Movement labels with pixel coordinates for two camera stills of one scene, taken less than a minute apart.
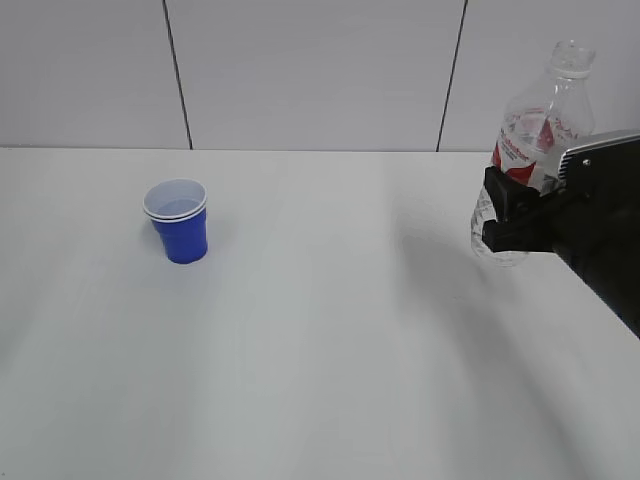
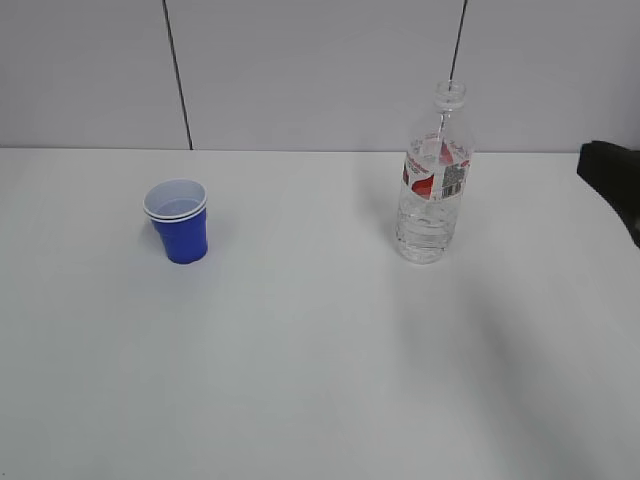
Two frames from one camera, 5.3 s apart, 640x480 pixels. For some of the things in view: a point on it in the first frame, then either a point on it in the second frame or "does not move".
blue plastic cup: [175, 199] does not move
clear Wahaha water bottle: [537, 127] to [435, 177]
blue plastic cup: [185, 239] does not move
